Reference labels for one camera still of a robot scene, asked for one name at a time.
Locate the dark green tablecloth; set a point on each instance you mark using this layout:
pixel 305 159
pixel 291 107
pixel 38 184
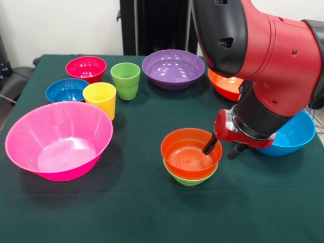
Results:
pixel 126 207

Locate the small crimson bowl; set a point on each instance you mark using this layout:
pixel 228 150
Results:
pixel 86 68

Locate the small dark blue bowl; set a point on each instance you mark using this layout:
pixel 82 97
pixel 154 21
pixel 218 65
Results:
pixel 63 92

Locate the small green bowl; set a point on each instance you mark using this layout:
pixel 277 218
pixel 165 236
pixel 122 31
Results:
pixel 189 181

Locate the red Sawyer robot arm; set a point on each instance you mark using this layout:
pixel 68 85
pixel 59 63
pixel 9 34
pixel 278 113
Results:
pixel 278 50

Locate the large pink bowl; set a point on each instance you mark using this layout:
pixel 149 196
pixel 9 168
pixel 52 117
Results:
pixel 58 141

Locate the large orange bowl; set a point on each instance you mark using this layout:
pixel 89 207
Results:
pixel 225 87

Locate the light blue bowl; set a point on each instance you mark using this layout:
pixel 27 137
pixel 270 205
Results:
pixel 293 136

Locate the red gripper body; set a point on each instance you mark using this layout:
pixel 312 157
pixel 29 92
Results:
pixel 222 129

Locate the purple bowl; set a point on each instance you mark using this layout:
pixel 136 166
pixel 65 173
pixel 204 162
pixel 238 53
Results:
pixel 173 68

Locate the green cup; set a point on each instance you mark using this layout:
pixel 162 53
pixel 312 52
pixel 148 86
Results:
pixel 125 83

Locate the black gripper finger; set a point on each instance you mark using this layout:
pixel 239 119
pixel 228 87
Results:
pixel 236 151
pixel 210 145

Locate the small orange bowl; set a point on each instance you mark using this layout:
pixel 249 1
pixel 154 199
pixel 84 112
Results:
pixel 182 157

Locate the yellow cup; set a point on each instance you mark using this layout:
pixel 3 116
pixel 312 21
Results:
pixel 101 101

